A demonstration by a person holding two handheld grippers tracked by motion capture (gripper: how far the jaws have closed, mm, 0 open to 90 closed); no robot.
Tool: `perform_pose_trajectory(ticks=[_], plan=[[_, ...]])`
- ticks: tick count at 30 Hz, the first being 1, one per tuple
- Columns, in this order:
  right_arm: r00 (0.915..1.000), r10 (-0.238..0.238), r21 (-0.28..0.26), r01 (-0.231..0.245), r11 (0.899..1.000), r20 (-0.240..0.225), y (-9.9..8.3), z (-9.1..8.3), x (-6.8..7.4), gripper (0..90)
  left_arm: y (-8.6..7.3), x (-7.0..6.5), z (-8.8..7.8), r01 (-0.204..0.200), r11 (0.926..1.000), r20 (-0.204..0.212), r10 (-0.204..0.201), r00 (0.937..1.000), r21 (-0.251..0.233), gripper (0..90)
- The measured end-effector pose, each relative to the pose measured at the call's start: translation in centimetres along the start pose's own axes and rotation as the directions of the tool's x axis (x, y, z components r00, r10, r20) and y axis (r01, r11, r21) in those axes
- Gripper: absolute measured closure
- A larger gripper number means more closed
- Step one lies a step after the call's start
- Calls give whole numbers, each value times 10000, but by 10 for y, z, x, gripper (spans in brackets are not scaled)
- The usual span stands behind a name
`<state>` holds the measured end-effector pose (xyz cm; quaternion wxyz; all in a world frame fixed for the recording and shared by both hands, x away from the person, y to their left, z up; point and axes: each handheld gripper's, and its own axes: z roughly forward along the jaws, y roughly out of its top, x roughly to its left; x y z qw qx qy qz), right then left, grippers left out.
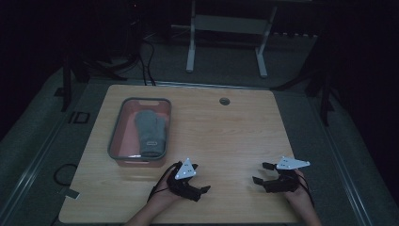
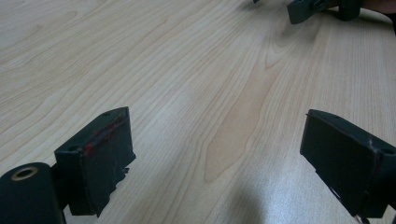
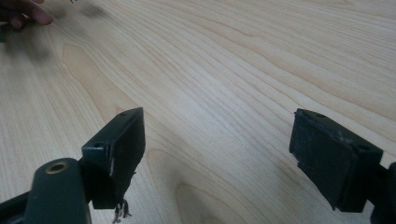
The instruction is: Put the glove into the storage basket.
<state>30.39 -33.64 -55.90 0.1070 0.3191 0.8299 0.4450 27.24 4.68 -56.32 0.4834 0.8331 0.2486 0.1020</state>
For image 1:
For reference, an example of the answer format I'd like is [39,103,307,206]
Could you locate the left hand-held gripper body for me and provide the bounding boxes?
[166,157,203,202]

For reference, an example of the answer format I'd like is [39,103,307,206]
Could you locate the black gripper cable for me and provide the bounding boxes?
[147,161,184,202]
[295,171,316,209]

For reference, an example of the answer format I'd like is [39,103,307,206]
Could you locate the black tripod stand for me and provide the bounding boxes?
[270,31,336,127]
[54,51,127,113]

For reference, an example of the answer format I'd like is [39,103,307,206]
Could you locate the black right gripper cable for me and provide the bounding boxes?
[295,171,316,209]

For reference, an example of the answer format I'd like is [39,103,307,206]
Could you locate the black floor cables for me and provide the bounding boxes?
[136,36,157,87]

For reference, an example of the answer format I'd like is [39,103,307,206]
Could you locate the grey mitten with label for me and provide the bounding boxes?
[134,109,168,158]

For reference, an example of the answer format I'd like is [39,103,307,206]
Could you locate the black looped floor cable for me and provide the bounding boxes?
[52,162,79,187]

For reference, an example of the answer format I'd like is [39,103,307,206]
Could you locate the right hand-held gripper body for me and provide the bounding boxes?
[263,155,311,194]

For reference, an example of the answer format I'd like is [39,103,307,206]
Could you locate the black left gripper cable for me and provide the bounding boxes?
[147,161,184,202]

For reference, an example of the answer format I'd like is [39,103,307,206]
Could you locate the white metal stand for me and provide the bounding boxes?
[170,0,279,79]

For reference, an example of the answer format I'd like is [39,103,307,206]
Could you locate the person's right hand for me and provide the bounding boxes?
[283,169,311,205]

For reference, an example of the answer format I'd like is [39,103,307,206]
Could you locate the person's left hand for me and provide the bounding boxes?
[150,177,183,209]

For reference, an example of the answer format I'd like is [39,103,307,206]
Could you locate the pink basin with grey rim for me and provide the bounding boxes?
[106,96,173,169]

